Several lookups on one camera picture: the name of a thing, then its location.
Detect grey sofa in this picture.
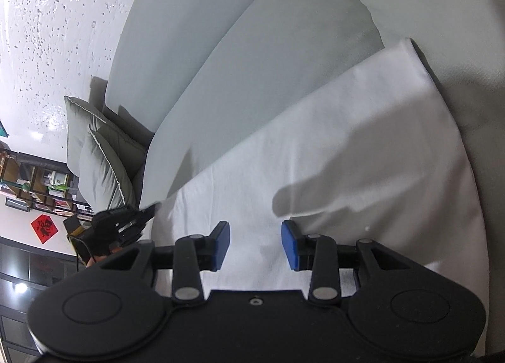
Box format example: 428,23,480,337
89,0,505,363

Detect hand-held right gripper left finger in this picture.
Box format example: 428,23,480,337
96,220,231,303

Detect white t-shirt with script print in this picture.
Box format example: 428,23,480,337
152,37,492,297

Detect dark wooden bookshelf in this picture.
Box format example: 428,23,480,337
0,141,96,218

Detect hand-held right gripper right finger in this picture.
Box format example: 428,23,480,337
280,220,416,303

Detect person's left hand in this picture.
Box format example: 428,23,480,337
87,245,120,268

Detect black cable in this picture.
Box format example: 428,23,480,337
67,233,92,267

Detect red diamond paper decoration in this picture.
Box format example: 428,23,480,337
30,215,58,245

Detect green throw pillow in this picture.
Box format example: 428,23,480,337
79,128,140,212
64,95,147,175

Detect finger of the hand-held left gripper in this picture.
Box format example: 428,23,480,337
128,204,157,234

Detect dark glossy panel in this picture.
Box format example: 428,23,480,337
0,236,81,363

